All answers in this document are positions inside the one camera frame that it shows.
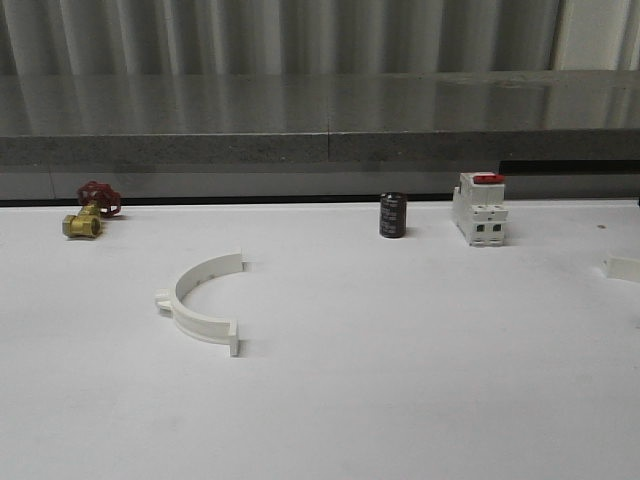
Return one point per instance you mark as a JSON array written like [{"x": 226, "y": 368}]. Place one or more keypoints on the white half-ring pipe clamp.
[
  {"x": 622, "y": 268},
  {"x": 207, "y": 328}
]

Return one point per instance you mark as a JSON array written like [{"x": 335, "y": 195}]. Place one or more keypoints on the black cylindrical capacitor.
[{"x": 392, "y": 220}]

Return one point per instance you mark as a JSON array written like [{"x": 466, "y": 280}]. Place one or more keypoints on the brass valve red handwheel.
[{"x": 98, "y": 200}]

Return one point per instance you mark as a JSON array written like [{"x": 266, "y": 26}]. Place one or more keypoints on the grey stone counter ledge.
[{"x": 566, "y": 134}]

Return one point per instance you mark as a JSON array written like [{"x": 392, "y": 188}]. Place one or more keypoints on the white circuit breaker red switch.
[{"x": 478, "y": 209}]

